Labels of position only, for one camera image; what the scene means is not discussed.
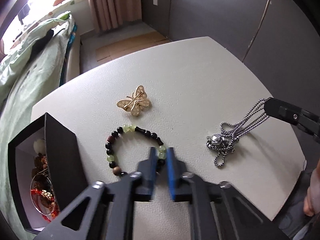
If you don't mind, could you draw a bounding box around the white bedside table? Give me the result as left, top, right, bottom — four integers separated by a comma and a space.
30, 36, 307, 240

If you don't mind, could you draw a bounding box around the black jewelry box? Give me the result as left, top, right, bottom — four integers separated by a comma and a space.
7, 112, 88, 234

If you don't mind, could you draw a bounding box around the light green quilt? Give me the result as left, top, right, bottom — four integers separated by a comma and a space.
0, 17, 73, 105

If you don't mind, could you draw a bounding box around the bed with green sheet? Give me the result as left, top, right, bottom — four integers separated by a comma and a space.
0, 12, 81, 170

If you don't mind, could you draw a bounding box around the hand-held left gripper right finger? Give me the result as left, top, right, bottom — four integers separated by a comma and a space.
167, 147, 293, 240

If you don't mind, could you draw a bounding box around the printed window seat cushion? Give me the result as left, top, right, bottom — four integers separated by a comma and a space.
42, 0, 89, 18

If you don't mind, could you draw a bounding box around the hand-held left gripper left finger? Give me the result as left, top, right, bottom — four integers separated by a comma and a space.
37, 146, 159, 240

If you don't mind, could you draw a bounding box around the pink curtain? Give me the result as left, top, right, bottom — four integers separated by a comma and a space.
84, 0, 143, 33

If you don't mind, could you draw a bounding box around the silver chain necklace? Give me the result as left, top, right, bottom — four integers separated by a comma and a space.
206, 98, 269, 168

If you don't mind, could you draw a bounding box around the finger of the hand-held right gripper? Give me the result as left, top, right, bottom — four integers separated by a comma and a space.
264, 97, 320, 143

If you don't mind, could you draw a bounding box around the dark grey wall panel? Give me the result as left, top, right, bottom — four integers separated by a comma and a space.
140, 0, 320, 80

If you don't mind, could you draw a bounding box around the person's right hand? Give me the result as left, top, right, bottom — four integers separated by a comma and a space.
303, 160, 320, 217

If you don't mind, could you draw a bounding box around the red and gold string bracelet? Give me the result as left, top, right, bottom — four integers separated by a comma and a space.
30, 189, 60, 221

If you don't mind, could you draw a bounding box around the gold butterfly brooch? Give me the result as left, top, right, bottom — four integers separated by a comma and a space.
116, 85, 152, 117

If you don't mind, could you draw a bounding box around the black and green bead bracelet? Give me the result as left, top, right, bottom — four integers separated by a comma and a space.
104, 124, 167, 178

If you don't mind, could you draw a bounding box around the black cloth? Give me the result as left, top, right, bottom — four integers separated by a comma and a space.
30, 29, 57, 58

